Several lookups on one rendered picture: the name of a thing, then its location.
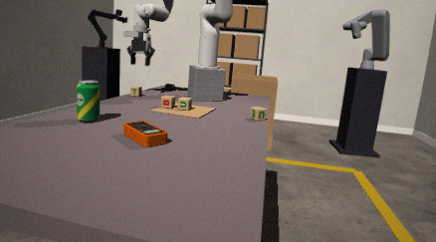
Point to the green drink can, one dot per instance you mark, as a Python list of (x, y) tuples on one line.
[(88, 101)]

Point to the tan square mat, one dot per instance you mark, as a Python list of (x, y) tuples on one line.
[(195, 112)]

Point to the tan letter block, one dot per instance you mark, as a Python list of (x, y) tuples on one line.
[(258, 114), (135, 91), (185, 104), (168, 102)]

